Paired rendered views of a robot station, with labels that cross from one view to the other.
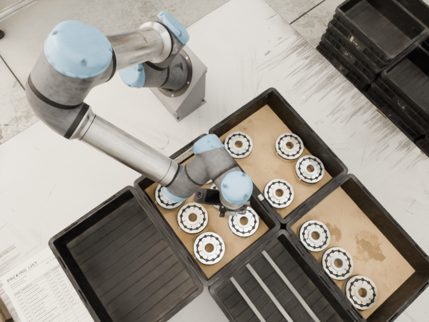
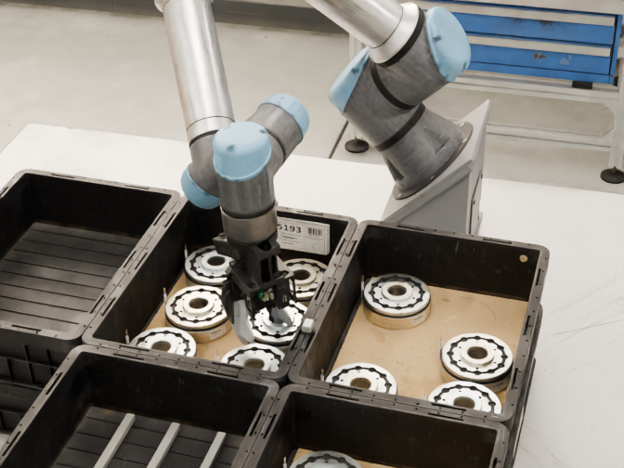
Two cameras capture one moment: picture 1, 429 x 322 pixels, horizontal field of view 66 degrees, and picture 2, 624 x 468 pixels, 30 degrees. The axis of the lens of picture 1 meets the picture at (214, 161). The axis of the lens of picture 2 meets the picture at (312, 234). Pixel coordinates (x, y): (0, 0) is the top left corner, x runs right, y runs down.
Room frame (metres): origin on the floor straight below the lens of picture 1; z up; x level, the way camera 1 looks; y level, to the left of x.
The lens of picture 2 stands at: (-0.35, -1.27, 1.96)
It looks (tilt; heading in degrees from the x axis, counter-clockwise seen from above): 35 degrees down; 62
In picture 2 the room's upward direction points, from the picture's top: 1 degrees counter-clockwise
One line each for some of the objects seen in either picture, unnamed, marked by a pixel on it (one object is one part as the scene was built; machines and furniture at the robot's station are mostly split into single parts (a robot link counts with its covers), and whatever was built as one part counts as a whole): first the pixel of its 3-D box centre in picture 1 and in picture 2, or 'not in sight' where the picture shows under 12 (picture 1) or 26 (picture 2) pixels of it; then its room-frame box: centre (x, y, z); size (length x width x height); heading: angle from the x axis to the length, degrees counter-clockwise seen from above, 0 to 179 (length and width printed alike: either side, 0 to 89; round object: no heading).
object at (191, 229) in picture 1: (193, 217); (199, 306); (0.16, 0.05, 0.86); 0.10 x 0.10 x 0.01
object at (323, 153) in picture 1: (273, 156); (425, 343); (0.41, -0.21, 0.87); 0.40 x 0.30 x 0.11; 44
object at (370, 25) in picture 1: (362, 46); not in sight; (1.35, -0.77, 0.37); 0.40 x 0.30 x 0.45; 46
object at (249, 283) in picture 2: (233, 199); (258, 266); (0.21, -0.07, 0.99); 0.09 x 0.08 x 0.12; 90
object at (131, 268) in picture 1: (129, 265); (52, 278); (-0.01, 0.22, 0.87); 0.40 x 0.30 x 0.11; 44
